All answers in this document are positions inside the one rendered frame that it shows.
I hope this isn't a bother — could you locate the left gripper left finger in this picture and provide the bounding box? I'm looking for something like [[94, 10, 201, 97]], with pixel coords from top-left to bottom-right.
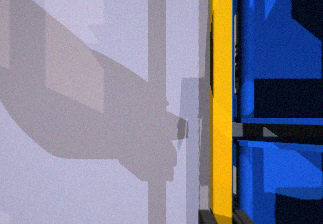
[[198, 210, 218, 224]]

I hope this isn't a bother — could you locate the grey metal rack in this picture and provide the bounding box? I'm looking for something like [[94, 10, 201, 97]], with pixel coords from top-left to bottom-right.
[[232, 122, 323, 137]]

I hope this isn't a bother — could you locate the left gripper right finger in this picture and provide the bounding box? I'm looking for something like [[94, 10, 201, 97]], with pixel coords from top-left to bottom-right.
[[232, 210, 255, 224]]

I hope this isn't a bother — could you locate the yellow bar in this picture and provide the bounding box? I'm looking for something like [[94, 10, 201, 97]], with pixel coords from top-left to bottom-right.
[[210, 0, 232, 224]]

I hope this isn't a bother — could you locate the blue open bin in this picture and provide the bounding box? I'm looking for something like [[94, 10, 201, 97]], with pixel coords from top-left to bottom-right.
[[232, 0, 323, 125], [232, 136, 323, 224]]

